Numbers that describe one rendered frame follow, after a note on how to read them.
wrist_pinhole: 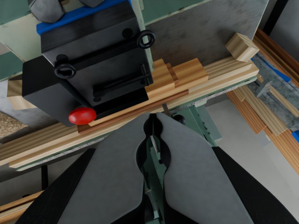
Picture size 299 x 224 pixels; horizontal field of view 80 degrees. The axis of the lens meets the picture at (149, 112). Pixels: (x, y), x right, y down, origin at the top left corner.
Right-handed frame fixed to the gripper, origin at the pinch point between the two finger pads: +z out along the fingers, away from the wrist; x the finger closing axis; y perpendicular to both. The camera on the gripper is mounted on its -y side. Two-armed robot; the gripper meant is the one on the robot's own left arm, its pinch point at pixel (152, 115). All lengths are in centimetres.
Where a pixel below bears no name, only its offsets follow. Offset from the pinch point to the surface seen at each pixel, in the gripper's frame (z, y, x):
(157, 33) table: 21.1, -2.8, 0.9
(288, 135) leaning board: 119, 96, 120
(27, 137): 21.2, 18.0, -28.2
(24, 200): 117, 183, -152
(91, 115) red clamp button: 6.9, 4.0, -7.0
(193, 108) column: 39.6, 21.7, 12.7
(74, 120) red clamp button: 6.4, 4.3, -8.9
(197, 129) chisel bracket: 14.2, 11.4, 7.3
